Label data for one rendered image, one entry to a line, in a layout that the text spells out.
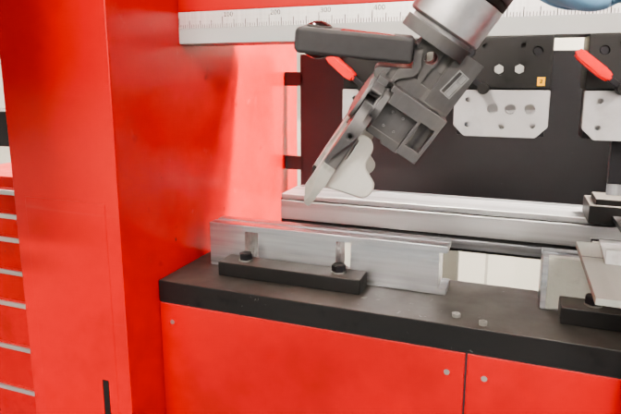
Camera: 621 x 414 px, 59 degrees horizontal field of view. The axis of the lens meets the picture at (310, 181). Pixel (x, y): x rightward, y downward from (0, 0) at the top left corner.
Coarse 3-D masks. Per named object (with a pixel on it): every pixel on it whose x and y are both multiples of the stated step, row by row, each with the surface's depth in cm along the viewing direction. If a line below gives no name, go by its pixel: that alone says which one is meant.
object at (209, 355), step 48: (192, 336) 109; (240, 336) 105; (288, 336) 101; (336, 336) 97; (192, 384) 111; (240, 384) 107; (288, 384) 103; (336, 384) 99; (384, 384) 96; (432, 384) 93; (480, 384) 90; (528, 384) 87; (576, 384) 84
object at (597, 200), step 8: (592, 192) 116; (600, 192) 115; (584, 200) 117; (592, 200) 114; (600, 200) 109; (608, 200) 109; (616, 200) 108; (584, 208) 116; (592, 208) 109; (600, 208) 108; (608, 208) 108; (616, 208) 107; (592, 216) 109; (600, 216) 109; (608, 216) 108; (616, 216) 107; (600, 224) 109; (608, 224) 108; (616, 224) 103
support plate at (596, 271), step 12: (588, 252) 87; (600, 252) 87; (588, 264) 81; (600, 264) 81; (612, 264) 81; (588, 276) 76; (600, 276) 76; (612, 276) 76; (600, 288) 72; (612, 288) 72; (600, 300) 69; (612, 300) 68
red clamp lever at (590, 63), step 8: (576, 56) 83; (584, 56) 82; (592, 56) 82; (584, 64) 83; (592, 64) 82; (600, 64) 82; (592, 72) 82; (600, 72) 82; (608, 72) 81; (608, 80) 82; (616, 80) 82; (616, 88) 82
